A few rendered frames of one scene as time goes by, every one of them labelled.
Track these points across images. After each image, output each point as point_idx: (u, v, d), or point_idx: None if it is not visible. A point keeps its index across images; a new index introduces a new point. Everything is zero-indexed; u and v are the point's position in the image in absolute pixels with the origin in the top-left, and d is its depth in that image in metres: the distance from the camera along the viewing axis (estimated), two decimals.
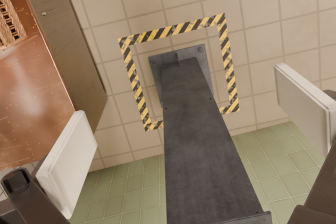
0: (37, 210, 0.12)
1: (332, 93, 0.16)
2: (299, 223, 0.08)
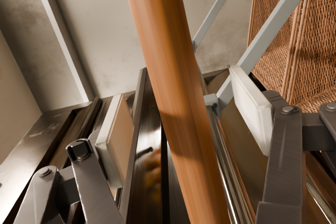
0: (90, 181, 0.13)
1: (273, 93, 0.18)
2: (265, 218, 0.08)
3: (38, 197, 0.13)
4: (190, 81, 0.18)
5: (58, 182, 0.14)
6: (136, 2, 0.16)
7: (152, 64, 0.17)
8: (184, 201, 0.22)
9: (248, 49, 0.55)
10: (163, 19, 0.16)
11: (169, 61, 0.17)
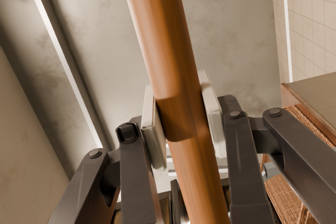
0: (132, 165, 0.14)
1: (231, 97, 0.18)
2: (240, 220, 0.09)
3: (85, 178, 0.13)
4: (189, 80, 0.18)
5: (106, 165, 0.15)
6: (135, 2, 0.16)
7: (152, 64, 0.17)
8: (184, 200, 0.22)
9: None
10: (162, 19, 0.16)
11: (169, 60, 0.17)
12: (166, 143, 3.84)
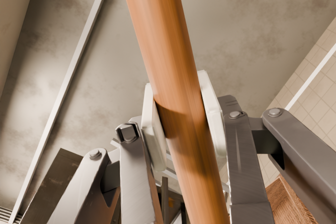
0: (132, 165, 0.14)
1: (231, 98, 0.18)
2: (240, 220, 0.09)
3: (85, 178, 0.13)
4: (188, 81, 0.18)
5: (106, 165, 0.15)
6: (134, 4, 0.16)
7: (151, 65, 0.17)
8: (184, 200, 0.22)
9: None
10: (161, 20, 0.16)
11: (168, 62, 0.17)
12: None
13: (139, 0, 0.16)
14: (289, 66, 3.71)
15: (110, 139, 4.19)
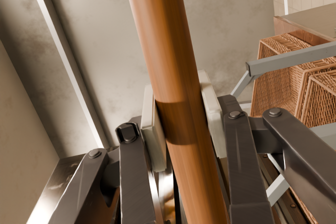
0: (132, 165, 0.14)
1: (230, 97, 0.18)
2: (240, 220, 0.09)
3: (85, 178, 0.13)
4: (189, 79, 0.18)
5: (106, 165, 0.15)
6: (137, 0, 0.16)
7: (152, 62, 0.17)
8: (182, 200, 0.22)
9: None
10: (163, 17, 0.16)
11: (169, 59, 0.17)
12: None
13: None
14: None
15: None
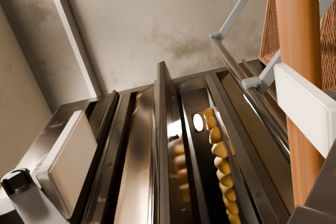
0: (37, 210, 0.12)
1: (332, 93, 0.16)
2: (299, 223, 0.08)
3: None
4: (317, 37, 0.23)
5: None
6: None
7: (291, 24, 0.22)
8: (292, 142, 0.27)
9: None
10: None
11: (306, 20, 0.22)
12: None
13: None
14: None
15: None
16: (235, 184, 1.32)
